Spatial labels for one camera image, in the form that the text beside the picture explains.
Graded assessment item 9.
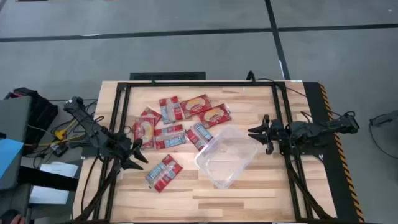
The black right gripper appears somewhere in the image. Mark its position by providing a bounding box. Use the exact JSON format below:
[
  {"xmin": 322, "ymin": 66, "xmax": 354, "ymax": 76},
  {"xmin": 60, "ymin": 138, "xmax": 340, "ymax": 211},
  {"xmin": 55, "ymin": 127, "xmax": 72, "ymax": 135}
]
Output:
[{"xmin": 247, "ymin": 114, "xmax": 292, "ymax": 156}]

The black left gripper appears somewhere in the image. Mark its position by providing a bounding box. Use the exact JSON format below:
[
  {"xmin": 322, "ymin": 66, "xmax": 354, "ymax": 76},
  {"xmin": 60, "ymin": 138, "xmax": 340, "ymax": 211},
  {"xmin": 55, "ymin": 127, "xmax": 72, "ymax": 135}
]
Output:
[{"xmin": 110, "ymin": 132, "xmax": 149, "ymax": 171}]

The red popcorn bag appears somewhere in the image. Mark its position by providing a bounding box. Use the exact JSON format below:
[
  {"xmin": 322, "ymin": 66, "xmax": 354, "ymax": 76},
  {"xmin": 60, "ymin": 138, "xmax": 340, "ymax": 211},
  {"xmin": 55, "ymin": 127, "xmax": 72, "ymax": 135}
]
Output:
[
  {"xmin": 139, "ymin": 106, "xmax": 163, "ymax": 127},
  {"xmin": 154, "ymin": 124, "xmax": 188, "ymax": 150},
  {"xmin": 185, "ymin": 121, "xmax": 215, "ymax": 152},
  {"xmin": 145, "ymin": 154, "xmax": 183, "ymax": 193},
  {"xmin": 179, "ymin": 94, "xmax": 213, "ymax": 119},
  {"xmin": 197, "ymin": 103, "xmax": 233, "ymax": 129},
  {"xmin": 132, "ymin": 117, "xmax": 156, "ymax": 149},
  {"xmin": 159, "ymin": 95, "xmax": 187, "ymax": 125}
]

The clear plastic storage bin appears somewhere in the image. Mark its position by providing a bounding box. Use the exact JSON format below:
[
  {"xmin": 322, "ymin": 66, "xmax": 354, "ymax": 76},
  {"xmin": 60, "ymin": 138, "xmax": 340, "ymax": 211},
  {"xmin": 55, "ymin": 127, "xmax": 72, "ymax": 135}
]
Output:
[{"xmin": 193, "ymin": 125, "xmax": 259, "ymax": 190}]

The small black device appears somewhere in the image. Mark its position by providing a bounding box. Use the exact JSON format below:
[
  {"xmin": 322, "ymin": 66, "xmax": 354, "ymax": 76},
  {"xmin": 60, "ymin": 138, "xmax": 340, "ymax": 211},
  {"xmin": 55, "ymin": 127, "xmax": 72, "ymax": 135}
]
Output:
[{"xmin": 49, "ymin": 143, "xmax": 70, "ymax": 157}]

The white paper sheet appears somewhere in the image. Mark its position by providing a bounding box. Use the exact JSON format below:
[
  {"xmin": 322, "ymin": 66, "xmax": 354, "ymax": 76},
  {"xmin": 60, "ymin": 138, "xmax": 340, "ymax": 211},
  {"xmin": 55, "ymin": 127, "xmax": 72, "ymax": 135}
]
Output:
[
  {"xmin": 29, "ymin": 185, "xmax": 70, "ymax": 205},
  {"xmin": 39, "ymin": 161, "xmax": 79, "ymax": 178}
]

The black floor vent grille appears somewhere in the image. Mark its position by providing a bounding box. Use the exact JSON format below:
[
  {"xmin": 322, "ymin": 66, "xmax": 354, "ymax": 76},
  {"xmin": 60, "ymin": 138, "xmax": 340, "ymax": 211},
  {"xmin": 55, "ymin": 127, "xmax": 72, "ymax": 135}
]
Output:
[{"xmin": 129, "ymin": 72, "xmax": 206, "ymax": 81}]

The black flat board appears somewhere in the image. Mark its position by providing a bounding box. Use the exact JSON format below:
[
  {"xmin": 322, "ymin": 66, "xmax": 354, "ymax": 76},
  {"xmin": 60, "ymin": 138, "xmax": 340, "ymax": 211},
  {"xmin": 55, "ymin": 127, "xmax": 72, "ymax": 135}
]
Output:
[{"xmin": 17, "ymin": 166, "xmax": 79, "ymax": 192}]

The black strip with hazard edge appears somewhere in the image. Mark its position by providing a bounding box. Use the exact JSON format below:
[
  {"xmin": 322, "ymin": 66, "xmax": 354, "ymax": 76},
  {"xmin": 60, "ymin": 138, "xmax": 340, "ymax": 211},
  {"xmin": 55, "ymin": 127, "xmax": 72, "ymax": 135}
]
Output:
[{"xmin": 303, "ymin": 81, "xmax": 365, "ymax": 223}]

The grey box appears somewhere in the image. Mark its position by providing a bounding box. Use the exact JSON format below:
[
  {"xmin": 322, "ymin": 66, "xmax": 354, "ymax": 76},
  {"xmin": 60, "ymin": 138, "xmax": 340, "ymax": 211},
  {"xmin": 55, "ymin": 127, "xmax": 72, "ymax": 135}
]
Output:
[{"xmin": 0, "ymin": 95, "xmax": 33, "ymax": 191}]

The blue folder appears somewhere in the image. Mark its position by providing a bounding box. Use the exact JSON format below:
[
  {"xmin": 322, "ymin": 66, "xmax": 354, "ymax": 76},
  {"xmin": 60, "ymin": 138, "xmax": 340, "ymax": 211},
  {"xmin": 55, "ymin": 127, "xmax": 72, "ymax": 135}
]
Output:
[{"xmin": 0, "ymin": 138, "xmax": 25, "ymax": 180}]

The person's hand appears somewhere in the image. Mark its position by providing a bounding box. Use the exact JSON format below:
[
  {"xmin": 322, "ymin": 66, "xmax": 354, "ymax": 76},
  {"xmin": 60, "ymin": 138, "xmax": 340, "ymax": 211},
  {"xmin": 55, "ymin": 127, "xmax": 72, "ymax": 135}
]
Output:
[{"xmin": 9, "ymin": 213, "xmax": 26, "ymax": 224}]

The black cable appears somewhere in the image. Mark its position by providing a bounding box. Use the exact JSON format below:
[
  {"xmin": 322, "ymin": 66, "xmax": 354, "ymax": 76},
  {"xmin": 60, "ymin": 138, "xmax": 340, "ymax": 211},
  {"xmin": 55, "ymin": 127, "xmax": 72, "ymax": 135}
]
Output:
[
  {"xmin": 300, "ymin": 110, "xmax": 357, "ymax": 125},
  {"xmin": 246, "ymin": 70, "xmax": 312, "ymax": 100},
  {"xmin": 368, "ymin": 119, "xmax": 398, "ymax": 160},
  {"xmin": 80, "ymin": 155, "xmax": 101, "ymax": 215}
]

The black metal rig frame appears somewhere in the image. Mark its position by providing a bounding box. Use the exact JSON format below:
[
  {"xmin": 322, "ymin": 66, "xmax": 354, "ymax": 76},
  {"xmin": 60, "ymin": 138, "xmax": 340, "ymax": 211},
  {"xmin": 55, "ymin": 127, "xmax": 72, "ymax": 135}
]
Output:
[{"xmin": 73, "ymin": 79, "xmax": 335, "ymax": 224}]

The yellow cable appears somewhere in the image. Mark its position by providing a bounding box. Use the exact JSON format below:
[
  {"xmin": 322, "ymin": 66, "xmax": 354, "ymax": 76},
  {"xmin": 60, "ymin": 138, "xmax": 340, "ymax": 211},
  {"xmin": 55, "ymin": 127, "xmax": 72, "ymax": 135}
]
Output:
[{"xmin": 24, "ymin": 119, "xmax": 83, "ymax": 147}]

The grey device with cable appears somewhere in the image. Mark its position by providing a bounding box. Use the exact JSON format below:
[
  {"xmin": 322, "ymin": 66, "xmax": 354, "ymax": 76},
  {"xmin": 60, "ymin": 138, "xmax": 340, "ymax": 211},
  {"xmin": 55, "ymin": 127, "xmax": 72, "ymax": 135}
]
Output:
[{"xmin": 369, "ymin": 108, "xmax": 398, "ymax": 127}]

